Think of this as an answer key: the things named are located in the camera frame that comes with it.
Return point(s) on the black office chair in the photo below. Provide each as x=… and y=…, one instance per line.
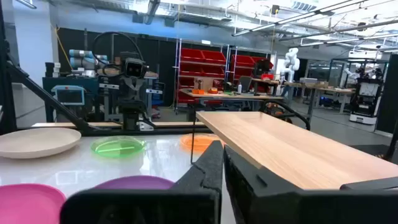
x=245, y=83

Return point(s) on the orange box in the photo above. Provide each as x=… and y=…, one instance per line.
x=198, y=91

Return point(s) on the black partition panel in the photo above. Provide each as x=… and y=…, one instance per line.
x=388, y=93

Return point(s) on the wide red bin rack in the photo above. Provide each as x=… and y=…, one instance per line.
x=202, y=57

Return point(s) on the white bottle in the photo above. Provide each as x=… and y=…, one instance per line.
x=239, y=88

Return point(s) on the wooden shelf with black legs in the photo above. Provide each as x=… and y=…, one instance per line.
x=295, y=146

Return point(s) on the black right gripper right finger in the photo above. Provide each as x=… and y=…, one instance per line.
x=264, y=202

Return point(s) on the black mobile robot white base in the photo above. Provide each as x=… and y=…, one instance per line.
x=363, y=109

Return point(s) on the dark blue cabinet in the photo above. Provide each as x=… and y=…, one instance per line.
x=62, y=81

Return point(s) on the narrow red bin rack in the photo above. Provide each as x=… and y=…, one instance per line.
x=242, y=60

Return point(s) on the pink plate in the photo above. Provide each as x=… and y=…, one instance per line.
x=28, y=205

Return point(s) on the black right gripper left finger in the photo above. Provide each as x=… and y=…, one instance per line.
x=199, y=186

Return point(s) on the black desktop machine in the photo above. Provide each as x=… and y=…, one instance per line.
x=263, y=67

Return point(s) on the black metal rig frame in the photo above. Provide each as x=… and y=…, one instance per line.
x=6, y=102

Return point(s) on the beige plate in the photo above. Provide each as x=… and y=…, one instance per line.
x=37, y=143

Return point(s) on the teach pendant with screen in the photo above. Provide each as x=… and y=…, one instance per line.
x=69, y=96

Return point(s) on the long wooden table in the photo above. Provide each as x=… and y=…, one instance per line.
x=326, y=88

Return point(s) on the purple plate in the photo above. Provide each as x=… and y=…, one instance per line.
x=136, y=183

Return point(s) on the wooden workbench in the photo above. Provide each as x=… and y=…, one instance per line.
x=224, y=96

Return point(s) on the dark ceiling light fixture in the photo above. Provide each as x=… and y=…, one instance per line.
x=152, y=11

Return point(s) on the orange and black floor machine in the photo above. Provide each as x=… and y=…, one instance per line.
x=273, y=109

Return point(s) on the translucent green plate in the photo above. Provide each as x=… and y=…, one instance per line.
x=118, y=146

